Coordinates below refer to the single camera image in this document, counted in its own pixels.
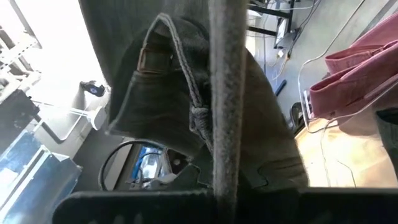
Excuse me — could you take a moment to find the blue glass window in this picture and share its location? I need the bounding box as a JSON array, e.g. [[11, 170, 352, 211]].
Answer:
[[0, 128, 83, 224]]

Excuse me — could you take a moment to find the olive grey baseball cap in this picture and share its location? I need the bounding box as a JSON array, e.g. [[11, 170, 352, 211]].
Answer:
[[77, 0, 310, 224]]

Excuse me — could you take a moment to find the maroon baseball cap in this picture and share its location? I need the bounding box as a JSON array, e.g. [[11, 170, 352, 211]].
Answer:
[[308, 11, 398, 121]]

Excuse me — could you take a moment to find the dark navy baseball cap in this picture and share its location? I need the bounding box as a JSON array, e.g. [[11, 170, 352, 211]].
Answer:
[[375, 108, 398, 182]]

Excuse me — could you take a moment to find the clear plastic bin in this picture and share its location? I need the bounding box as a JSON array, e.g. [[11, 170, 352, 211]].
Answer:
[[296, 57, 398, 135]]

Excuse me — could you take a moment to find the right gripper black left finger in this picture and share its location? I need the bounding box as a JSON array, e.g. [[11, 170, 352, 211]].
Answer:
[[52, 148, 216, 224]]

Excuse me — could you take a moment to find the black camera cable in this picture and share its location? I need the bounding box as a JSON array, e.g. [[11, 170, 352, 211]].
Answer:
[[98, 139, 166, 192]]

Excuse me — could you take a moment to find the black metal table frame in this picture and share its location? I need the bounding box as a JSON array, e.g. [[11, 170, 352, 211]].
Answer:
[[248, 0, 297, 49]]

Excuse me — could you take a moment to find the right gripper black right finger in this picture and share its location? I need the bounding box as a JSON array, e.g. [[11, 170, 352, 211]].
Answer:
[[237, 170, 398, 224]]

